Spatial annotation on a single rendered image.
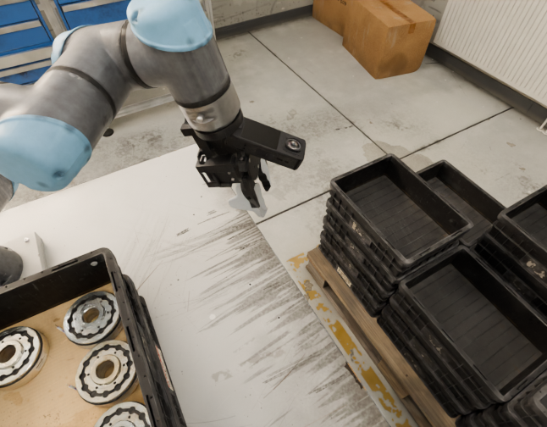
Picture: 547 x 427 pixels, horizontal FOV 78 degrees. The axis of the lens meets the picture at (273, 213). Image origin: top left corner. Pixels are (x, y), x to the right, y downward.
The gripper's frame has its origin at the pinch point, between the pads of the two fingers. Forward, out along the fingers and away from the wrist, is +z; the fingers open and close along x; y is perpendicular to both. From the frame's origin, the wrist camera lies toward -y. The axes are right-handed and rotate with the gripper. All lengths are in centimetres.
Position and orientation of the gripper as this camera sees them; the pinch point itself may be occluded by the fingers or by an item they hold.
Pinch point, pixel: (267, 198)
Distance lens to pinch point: 61.9
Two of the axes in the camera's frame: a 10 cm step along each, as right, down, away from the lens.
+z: 2.4, 5.4, 8.1
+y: -9.6, 0.2, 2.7
